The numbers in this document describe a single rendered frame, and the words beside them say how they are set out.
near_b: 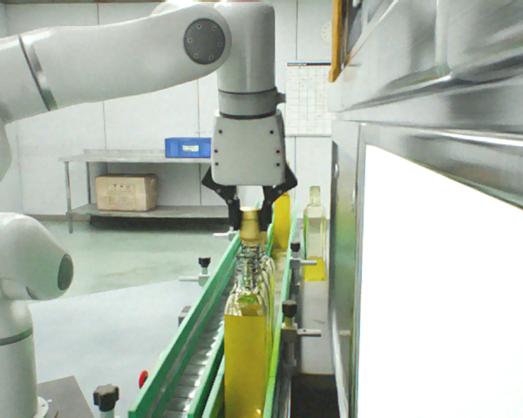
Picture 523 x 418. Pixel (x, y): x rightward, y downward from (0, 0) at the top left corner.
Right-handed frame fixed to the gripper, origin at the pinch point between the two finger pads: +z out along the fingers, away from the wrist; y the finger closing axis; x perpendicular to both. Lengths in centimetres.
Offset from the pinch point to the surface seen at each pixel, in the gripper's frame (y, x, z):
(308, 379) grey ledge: -8.8, -4.1, 33.9
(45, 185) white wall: 331, -539, 219
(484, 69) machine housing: -13, 51, -29
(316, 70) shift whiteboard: -14, -576, 82
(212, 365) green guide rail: 5.4, 8.1, 20.8
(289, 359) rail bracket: -5.5, -4.4, 29.8
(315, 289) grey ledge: -11, -49, 45
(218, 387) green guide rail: 3.4, 14.3, 19.1
